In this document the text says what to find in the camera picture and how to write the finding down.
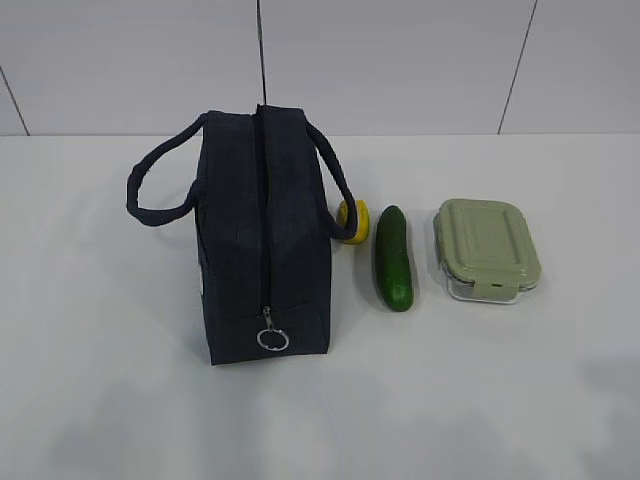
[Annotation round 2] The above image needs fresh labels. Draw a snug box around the yellow lemon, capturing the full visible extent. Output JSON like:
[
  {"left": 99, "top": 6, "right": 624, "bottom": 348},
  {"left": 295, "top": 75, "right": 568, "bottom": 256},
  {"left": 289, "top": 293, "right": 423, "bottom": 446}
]
[{"left": 336, "top": 199, "right": 370, "bottom": 245}]

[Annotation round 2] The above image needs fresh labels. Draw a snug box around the navy blue lunch bag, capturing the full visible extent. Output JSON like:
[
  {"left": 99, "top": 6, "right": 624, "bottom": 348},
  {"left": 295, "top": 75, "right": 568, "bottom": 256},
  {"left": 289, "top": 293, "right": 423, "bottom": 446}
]
[{"left": 126, "top": 105, "right": 358, "bottom": 365}]

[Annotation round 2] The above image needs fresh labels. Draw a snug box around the green cucumber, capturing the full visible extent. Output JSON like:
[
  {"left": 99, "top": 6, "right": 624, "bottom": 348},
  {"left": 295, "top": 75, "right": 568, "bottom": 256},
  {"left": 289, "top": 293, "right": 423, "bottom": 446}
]
[{"left": 374, "top": 205, "right": 414, "bottom": 312}]

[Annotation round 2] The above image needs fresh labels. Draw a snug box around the glass container with green lid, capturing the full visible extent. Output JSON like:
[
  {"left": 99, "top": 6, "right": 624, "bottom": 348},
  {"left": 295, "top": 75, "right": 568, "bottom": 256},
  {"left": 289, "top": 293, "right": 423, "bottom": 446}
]
[{"left": 433, "top": 198, "right": 541, "bottom": 304}]

